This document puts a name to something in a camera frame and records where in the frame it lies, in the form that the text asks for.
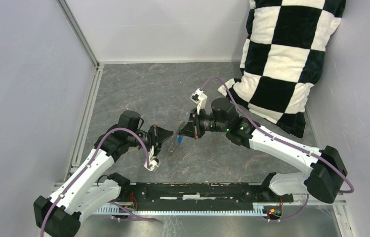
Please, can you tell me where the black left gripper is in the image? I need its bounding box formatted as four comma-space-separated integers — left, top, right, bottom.
128, 124, 173, 158

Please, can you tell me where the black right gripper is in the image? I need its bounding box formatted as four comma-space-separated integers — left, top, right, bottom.
178, 107, 228, 140

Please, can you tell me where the white slotted cable duct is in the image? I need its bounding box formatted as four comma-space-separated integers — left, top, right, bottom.
61, 204, 266, 217

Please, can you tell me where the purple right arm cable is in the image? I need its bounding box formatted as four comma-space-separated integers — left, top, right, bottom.
200, 77, 355, 223

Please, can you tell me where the black white checkered pillow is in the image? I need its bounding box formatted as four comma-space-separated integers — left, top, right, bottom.
218, 0, 346, 138

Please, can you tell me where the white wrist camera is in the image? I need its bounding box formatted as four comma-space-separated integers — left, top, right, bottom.
190, 88, 207, 115
144, 146, 160, 171

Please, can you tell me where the aluminium frame rail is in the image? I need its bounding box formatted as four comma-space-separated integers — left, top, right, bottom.
57, 0, 104, 181

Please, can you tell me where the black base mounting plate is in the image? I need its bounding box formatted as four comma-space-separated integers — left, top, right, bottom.
114, 183, 294, 211

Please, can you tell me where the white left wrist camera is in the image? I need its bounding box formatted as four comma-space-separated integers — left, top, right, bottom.
144, 146, 160, 171

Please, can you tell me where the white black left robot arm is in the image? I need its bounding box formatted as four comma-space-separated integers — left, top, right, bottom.
34, 111, 174, 237

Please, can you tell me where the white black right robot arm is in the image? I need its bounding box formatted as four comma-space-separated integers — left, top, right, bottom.
178, 98, 347, 204

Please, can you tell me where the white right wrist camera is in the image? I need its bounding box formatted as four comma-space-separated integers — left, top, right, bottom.
190, 88, 207, 115

